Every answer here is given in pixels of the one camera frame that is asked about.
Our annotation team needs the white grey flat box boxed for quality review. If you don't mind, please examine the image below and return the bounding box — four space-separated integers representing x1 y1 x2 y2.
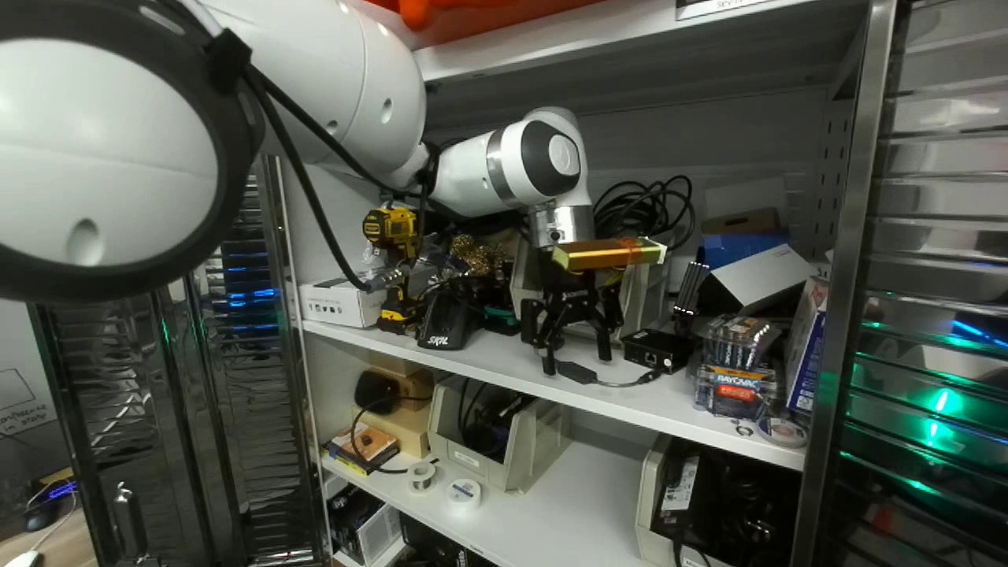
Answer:
707 243 820 315

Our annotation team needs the pack of batteries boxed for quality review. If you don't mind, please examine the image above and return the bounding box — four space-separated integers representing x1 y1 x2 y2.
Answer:
689 313 787 424

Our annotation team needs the black server rack cabinet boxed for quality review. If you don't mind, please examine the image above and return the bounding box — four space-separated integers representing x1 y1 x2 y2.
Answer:
28 152 323 567

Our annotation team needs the gold wrist camera bar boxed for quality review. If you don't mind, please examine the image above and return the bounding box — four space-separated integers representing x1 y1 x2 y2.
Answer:
552 236 672 277

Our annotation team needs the black round speaker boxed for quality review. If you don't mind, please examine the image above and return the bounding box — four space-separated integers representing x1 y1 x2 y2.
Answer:
354 369 410 416

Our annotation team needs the black coiled cable bundle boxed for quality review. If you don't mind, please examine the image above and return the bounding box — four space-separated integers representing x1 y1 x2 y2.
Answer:
590 174 699 253

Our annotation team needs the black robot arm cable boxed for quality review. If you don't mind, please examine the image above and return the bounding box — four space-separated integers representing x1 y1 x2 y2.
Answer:
204 28 435 300

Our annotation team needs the beige bin with black cables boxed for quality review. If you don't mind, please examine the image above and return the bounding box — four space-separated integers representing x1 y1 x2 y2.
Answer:
425 376 577 497

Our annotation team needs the brown cardboard box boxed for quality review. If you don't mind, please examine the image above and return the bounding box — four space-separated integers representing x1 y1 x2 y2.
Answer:
699 206 787 240

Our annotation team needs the orange plastic case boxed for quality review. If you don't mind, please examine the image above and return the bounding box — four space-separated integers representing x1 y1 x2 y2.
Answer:
368 0 595 48

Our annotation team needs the white metal shelf unit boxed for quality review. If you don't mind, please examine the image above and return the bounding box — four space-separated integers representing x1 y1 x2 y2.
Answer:
255 0 900 567

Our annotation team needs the beige plastic storage bin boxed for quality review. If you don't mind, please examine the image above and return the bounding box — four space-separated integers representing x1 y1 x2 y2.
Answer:
508 236 678 339

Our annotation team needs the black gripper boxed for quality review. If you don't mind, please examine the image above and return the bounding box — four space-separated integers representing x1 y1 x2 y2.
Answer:
520 267 624 379

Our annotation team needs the white rectangular device box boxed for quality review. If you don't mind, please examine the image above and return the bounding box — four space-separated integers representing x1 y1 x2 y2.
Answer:
295 274 387 330

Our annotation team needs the small black adapter box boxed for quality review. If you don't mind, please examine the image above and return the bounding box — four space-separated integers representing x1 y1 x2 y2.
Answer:
619 324 699 379

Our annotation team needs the green tool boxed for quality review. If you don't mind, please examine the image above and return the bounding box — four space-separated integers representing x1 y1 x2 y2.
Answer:
479 300 530 339

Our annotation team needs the silver slatted metal rack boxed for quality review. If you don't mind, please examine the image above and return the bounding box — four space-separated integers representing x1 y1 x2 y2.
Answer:
787 0 1008 567

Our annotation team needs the black upright handset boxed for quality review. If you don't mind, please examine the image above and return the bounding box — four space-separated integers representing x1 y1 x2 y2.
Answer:
672 257 714 322

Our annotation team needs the yellow black power drill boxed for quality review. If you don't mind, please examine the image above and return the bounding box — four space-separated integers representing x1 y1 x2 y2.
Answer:
358 200 425 330

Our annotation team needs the blue flat box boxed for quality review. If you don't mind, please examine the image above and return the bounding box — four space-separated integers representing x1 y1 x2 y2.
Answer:
699 229 794 271

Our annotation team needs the light wooden box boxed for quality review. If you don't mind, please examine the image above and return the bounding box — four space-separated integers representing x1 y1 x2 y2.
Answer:
357 356 440 462

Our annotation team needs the small solder spool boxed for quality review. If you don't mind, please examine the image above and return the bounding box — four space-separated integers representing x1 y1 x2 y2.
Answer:
406 456 440 495

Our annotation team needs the clear tape roll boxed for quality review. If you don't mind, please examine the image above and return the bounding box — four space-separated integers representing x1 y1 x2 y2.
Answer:
760 413 814 451

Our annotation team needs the blue white upright box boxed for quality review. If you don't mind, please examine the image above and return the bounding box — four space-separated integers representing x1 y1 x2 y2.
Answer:
783 271 836 424

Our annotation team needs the beige bin with black gear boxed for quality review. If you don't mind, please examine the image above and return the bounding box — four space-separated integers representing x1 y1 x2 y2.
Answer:
629 436 807 567

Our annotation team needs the white box with black parts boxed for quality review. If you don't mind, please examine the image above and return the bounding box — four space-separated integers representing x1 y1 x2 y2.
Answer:
323 485 410 567

